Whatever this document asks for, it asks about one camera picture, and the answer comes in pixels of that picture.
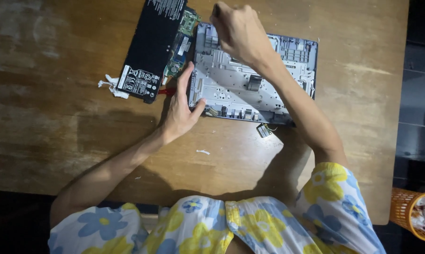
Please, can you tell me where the person's right hand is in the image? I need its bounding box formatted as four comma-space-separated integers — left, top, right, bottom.
210, 2, 277, 73

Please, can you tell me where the person's left hand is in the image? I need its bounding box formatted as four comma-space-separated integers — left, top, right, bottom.
160, 61, 207, 144

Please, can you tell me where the grey laptop base chassis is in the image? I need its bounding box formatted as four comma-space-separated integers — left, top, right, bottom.
188, 22, 319, 127

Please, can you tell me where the green laptop circuit board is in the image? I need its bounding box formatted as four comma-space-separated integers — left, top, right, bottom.
162, 7, 201, 85

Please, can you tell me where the black laptop battery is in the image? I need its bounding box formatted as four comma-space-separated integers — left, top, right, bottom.
116, 0, 188, 104

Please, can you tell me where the crumpled white tissue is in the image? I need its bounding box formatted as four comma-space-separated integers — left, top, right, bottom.
98, 74, 130, 99

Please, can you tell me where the floral yellow blue shirt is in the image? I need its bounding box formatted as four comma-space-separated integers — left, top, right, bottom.
48, 162, 387, 254

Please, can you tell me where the orange waste basket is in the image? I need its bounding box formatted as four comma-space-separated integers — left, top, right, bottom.
389, 187, 425, 242

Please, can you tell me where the small wireless card module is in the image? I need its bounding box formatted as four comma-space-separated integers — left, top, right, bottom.
256, 123, 278, 138

